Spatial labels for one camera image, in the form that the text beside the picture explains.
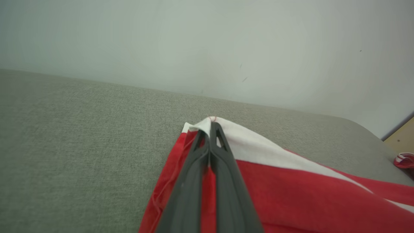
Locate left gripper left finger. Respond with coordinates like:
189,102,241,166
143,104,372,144
155,129,211,233

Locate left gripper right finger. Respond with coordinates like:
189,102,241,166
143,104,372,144
209,122,264,233

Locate red and white shorts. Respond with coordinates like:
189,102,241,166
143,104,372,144
139,116,414,233

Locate red basketball jersey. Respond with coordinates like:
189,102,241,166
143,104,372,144
394,152,414,169

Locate grey fabric sofa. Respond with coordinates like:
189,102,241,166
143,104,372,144
0,69,414,233

